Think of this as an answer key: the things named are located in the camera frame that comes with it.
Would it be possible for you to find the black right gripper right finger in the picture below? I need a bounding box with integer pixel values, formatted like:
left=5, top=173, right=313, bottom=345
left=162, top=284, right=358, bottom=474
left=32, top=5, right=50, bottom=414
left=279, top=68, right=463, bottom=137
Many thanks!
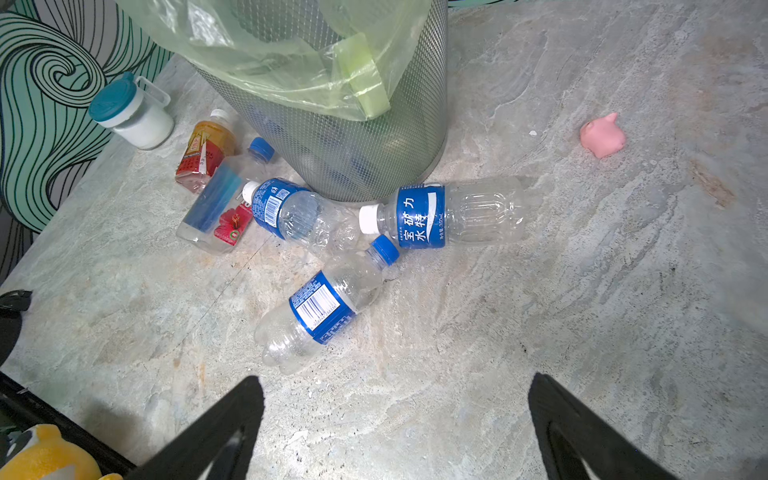
left=528, top=372, right=674, bottom=479

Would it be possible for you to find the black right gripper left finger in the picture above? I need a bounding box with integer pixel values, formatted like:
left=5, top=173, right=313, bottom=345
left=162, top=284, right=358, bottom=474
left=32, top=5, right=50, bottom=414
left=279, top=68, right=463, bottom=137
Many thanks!
left=128, top=376, right=265, bottom=479

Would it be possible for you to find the small bottle blue white label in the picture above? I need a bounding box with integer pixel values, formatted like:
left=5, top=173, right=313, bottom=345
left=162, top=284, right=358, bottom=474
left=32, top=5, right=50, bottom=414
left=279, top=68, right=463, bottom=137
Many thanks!
left=254, top=235, right=400, bottom=375

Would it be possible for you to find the clear bottle blue chinese label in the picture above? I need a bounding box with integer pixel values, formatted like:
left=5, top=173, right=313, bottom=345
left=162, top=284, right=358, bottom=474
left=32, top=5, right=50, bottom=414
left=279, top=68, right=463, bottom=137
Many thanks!
left=358, top=176, right=543, bottom=250

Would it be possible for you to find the red yellow label tea bottle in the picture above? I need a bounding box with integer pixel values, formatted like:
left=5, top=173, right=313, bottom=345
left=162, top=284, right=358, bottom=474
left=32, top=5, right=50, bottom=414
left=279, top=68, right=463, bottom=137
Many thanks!
left=175, top=109, right=236, bottom=194

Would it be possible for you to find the grey mesh waste bin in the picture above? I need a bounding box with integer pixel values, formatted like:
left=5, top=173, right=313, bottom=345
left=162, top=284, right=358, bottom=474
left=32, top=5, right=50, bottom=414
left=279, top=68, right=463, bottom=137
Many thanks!
left=202, top=1, right=448, bottom=204

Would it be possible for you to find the green plastic bin liner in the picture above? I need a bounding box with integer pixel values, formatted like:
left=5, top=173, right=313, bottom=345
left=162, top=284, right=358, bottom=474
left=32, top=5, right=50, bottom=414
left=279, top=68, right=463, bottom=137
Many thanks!
left=119, top=1, right=431, bottom=121

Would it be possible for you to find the yellow plush toy red dress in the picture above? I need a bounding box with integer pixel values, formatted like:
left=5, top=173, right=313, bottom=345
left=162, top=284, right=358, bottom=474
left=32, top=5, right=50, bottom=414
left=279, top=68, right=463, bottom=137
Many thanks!
left=1, top=424, right=123, bottom=479

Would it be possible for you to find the small pink pig toy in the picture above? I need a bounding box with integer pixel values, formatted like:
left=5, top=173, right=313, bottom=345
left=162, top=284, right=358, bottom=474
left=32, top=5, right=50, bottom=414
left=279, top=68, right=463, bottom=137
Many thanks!
left=579, top=112, right=627, bottom=159

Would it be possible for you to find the white jar teal lid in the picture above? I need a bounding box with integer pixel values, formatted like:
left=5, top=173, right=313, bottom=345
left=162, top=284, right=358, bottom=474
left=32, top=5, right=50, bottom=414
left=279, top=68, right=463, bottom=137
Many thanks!
left=88, top=72, right=175, bottom=150

